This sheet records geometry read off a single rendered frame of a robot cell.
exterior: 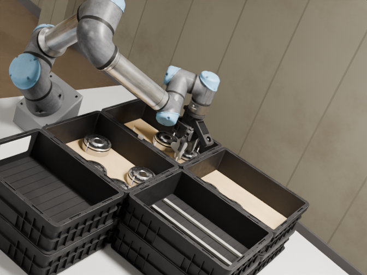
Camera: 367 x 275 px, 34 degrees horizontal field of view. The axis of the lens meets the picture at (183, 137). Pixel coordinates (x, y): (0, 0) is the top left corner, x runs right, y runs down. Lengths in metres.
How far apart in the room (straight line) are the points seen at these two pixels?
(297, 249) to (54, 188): 0.98
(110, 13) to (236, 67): 2.04
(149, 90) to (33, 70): 0.45
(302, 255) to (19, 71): 1.26
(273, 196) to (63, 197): 0.80
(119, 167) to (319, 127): 1.70
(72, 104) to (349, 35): 1.71
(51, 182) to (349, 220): 2.08
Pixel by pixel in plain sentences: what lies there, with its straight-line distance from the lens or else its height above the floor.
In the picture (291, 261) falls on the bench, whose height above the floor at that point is 0.70.
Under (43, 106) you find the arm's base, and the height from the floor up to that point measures 0.86.
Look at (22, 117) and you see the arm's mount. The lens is 2.45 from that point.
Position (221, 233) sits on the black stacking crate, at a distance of 2.05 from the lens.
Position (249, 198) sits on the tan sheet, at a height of 0.83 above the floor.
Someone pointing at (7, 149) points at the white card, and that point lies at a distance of 1.99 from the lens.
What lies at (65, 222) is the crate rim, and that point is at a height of 0.93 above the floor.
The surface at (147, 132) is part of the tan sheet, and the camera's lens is 2.43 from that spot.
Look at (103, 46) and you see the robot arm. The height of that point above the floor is 1.27.
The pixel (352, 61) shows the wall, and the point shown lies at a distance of 3.45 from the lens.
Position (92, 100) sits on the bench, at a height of 0.70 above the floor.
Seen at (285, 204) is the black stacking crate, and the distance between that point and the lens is 2.27.
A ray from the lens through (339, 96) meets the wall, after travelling 3.50.
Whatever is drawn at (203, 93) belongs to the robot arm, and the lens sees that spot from 2.16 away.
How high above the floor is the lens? 2.00
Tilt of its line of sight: 28 degrees down
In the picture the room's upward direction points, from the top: 22 degrees clockwise
